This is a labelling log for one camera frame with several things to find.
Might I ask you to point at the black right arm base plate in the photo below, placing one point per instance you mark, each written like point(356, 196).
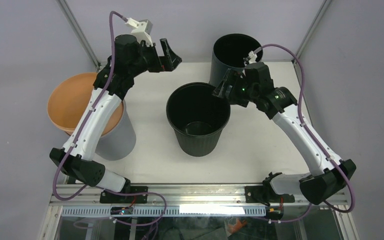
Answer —
point(265, 195)

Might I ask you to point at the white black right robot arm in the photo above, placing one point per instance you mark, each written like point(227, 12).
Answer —
point(328, 172)

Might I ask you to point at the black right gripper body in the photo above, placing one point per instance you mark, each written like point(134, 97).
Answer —
point(240, 93)

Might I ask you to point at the aluminium frame rail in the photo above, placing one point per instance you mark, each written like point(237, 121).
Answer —
point(177, 194)

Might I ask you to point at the grey plastic bin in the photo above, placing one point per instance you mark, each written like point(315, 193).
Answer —
point(118, 138)

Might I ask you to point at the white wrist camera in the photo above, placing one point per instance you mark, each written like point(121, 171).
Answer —
point(251, 58)
point(141, 30)

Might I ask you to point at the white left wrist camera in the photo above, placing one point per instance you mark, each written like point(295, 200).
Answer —
point(141, 30)

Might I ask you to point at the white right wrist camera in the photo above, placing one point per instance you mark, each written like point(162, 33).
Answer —
point(251, 58)

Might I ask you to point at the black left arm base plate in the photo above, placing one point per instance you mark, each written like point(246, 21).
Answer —
point(136, 193)

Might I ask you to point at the orange plastic bin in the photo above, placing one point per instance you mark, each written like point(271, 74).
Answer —
point(76, 106)

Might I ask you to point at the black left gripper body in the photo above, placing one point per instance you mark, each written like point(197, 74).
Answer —
point(152, 60)

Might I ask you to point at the white slotted cable duct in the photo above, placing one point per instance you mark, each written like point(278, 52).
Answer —
point(183, 210)

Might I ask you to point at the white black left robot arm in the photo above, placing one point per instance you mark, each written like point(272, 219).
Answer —
point(129, 58)

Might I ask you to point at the black ribbed plastic bin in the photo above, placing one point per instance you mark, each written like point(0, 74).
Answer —
point(197, 117)

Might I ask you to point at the dark blue large bin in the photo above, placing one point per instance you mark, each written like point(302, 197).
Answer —
point(228, 52)

